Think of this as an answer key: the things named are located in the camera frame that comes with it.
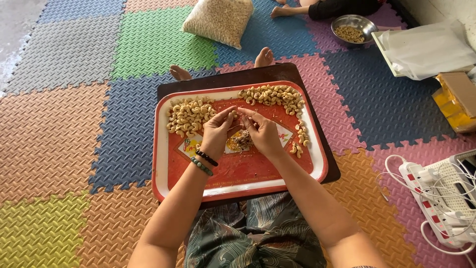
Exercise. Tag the person's right hand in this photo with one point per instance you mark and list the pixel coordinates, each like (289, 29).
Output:
(264, 133)

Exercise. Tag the person's left hand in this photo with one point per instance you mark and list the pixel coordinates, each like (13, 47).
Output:
(217, 132)

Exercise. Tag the single cashew nut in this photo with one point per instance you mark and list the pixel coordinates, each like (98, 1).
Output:
(234, 114)

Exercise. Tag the pile of cashew skins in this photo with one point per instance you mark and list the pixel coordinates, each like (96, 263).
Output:
(241, 140)

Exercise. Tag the large heap of cashew nuts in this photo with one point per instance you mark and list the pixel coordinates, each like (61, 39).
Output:
(187, 116)

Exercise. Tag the small cluster of cashew nuts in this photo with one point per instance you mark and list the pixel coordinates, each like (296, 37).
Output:
(300, 138)

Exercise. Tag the long heap of cashew nuts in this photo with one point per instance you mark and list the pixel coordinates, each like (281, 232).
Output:
(273, 96)

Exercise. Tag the red and white tray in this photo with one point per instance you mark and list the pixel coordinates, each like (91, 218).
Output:
(238, 175)

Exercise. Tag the dark brown low table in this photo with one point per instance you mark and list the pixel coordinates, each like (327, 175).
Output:
(260, 76)

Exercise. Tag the person's left foot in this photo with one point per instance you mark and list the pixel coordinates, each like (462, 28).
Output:
(180, 72)

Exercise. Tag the person's foot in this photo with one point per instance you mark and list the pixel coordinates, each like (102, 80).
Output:
(264, 57)
(180, 72)

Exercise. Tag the person's right foot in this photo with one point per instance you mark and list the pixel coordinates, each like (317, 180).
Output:
(264, 57)

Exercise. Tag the person's patterned trousers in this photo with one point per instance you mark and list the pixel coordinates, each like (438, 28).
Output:
(256, 234)

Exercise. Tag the clear bag of cashew nuts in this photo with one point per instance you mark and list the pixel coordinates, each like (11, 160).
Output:
(220, 20)

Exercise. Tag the colourful foam floor mats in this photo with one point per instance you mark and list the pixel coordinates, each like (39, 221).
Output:
(93, 111)

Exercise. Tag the steel bowl of cashews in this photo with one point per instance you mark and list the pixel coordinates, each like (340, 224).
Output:
(353, 29)

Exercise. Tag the white power strip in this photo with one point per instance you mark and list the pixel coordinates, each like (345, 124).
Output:
(431, 203)

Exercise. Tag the white plastic sheet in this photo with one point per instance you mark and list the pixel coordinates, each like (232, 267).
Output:
(427, 48)

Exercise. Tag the cardboard box with yellow packets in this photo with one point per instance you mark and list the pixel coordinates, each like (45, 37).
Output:
(457, 102)

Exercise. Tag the white perforated device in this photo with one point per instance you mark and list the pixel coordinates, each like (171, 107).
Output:
(457, 190)

